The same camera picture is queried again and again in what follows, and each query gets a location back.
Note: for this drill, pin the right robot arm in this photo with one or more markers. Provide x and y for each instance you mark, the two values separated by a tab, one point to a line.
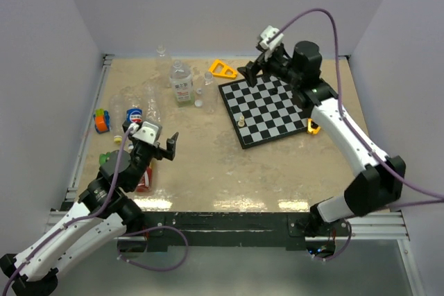
377	181

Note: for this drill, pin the clear bottle yellow cap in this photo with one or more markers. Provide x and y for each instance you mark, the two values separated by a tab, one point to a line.
117	117

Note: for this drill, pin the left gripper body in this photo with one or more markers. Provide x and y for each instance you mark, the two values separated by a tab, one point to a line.
144	155

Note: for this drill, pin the red label tea bottle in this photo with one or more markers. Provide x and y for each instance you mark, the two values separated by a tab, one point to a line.
145	182

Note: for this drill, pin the Pepsi label bottle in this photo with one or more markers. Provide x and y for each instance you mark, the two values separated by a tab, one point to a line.
133	108

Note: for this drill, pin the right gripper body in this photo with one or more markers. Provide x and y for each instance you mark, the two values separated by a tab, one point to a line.
278	66

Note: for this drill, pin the white chess piece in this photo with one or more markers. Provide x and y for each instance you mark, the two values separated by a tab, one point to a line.
241	121

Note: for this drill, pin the yellow triangle toy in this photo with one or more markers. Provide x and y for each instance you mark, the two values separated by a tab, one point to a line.
220	69
312	127

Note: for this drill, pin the clear Pocari bottle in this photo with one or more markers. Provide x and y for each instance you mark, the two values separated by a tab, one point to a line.
163	61

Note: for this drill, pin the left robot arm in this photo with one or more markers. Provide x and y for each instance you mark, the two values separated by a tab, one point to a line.
102	212

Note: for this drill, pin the grapefruit tea bottle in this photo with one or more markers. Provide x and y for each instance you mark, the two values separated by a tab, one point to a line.
181	81

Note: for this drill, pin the yellow triangle toy right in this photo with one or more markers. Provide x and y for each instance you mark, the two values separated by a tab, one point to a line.
312	127

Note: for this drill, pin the clear slim bottle white cap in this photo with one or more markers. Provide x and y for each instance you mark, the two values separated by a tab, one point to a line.
209	93

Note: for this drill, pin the colourful toy car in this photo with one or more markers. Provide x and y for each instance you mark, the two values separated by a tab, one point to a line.
101	121

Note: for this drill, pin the black table front rail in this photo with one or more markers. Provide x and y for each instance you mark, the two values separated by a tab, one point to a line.
290	230

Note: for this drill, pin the green plastic bottle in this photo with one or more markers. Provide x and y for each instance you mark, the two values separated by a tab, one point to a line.
104	157

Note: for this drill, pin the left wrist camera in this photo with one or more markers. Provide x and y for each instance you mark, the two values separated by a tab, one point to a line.
148	131

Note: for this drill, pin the blue white slim bottle cap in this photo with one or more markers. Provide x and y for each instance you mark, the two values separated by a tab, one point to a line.
198	103

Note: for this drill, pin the chessboard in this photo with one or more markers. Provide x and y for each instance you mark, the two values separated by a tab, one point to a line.
268	116

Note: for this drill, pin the yellow triangle toy far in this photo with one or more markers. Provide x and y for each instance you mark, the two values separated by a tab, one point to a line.
220	69

